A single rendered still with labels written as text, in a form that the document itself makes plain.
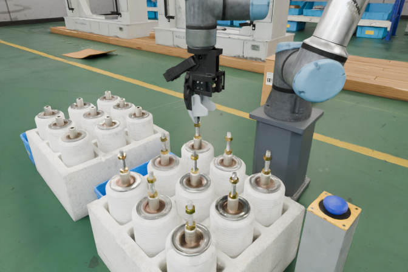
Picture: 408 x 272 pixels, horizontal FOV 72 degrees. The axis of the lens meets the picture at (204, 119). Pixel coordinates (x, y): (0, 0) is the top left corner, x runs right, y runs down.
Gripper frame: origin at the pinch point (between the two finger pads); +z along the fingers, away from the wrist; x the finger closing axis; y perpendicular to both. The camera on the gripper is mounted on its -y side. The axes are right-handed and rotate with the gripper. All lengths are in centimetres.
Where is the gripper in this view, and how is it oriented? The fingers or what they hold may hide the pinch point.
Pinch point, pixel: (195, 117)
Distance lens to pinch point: 78.6
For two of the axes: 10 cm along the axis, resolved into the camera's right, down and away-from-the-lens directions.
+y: 8.5, 2.2, -4.7
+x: 5.2, -3.6, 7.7
